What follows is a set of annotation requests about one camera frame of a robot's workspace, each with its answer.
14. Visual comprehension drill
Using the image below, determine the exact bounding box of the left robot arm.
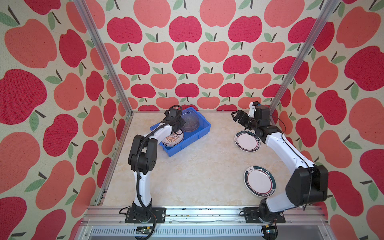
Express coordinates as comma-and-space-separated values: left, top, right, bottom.
128, 105, 185, 220

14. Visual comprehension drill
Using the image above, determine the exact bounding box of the aluminium frame post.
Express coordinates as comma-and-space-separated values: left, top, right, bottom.
270, 0, 341, 115
74, 0, 133, 117

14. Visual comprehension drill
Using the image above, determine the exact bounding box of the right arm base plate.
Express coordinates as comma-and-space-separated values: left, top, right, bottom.
239, 208, 286, 224

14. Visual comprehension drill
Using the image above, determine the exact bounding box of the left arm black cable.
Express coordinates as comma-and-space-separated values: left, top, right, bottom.
134, 104, 183, 240

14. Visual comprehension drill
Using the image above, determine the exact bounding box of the clear glass plate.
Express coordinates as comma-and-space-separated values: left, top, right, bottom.
182, 109, 200, 133

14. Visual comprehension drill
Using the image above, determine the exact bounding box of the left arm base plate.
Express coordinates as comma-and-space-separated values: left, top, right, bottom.
125, 206, 167, 224

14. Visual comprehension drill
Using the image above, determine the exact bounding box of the green striped plate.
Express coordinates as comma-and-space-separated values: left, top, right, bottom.
234, 131, 261, 153
243, 166, 277, 198

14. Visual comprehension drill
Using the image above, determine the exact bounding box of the right aluminium frame post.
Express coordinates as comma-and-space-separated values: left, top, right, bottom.
270, 0, 341, 115

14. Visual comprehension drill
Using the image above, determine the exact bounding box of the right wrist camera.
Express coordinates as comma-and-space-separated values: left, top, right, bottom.
248, 101, 261, 118

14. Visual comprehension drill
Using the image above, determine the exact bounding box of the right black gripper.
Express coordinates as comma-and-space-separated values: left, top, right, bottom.
233, 108, 260, 133

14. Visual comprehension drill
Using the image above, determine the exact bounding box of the front aluminium rail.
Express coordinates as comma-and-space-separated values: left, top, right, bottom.
74, 206, 336, 240

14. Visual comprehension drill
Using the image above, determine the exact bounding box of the sunburst plate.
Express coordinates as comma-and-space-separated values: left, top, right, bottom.
162, 132, 184, 147

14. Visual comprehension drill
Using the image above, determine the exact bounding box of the blue plastic bin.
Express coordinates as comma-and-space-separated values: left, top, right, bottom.
150, 107, 211, 157

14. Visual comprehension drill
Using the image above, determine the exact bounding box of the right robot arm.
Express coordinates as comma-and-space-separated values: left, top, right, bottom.
231, 102, 329, 222

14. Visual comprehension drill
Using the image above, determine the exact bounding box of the left aluminium frame post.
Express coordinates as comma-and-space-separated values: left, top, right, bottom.
74, 0, 133, 117

